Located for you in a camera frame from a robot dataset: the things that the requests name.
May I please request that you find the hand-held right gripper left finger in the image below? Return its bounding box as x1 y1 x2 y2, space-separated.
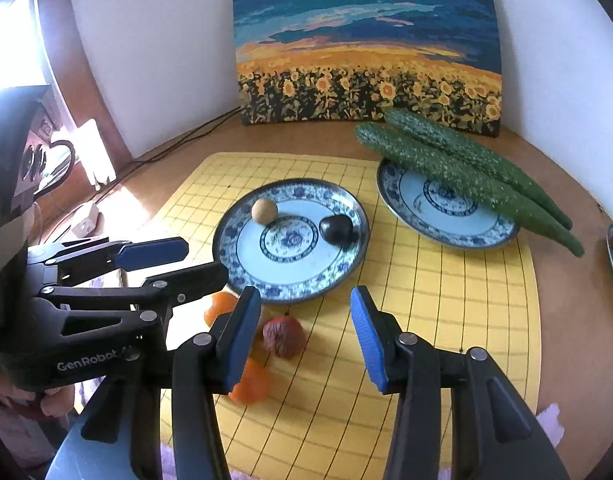
46 286 263 480

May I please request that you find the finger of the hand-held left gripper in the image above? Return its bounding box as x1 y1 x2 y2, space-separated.
29 236 190 282
35 261 230 312

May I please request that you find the black cable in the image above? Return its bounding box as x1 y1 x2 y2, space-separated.
94 106 242 193

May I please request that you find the orange tangerine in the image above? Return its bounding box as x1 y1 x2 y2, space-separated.
204 291 240 329
229 357 271 405

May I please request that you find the dark oval fruit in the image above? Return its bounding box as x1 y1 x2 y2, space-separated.
319 214 360 244

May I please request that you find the white power adapter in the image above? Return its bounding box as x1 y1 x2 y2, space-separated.
71 203 100 236

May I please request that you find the brown wrinkled fruit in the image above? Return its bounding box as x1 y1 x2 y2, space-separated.
262 316 306 359

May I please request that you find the green cucumber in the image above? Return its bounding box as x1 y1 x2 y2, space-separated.
355 122 585 258
384 108 573 231

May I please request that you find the person's left hand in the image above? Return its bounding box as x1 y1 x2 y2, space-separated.
0 377 80 421

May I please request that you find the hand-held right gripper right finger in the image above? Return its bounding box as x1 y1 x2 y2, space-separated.
350 286 570 480

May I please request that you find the yellow grid mat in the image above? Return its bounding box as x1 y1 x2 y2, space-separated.
74 152 542 480

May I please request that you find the white plastic object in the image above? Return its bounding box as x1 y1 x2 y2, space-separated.
79 119 118 190

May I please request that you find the purple cloth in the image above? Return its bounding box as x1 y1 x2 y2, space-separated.
535 402 567 449

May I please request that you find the sunflower field painting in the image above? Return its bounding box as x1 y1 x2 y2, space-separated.
231 0 503 139

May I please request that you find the beige round fruit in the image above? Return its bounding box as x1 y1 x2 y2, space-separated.
251 198 278 224

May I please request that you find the blue white plate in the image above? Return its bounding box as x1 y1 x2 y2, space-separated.
212 178 371 305
377 157 520 250

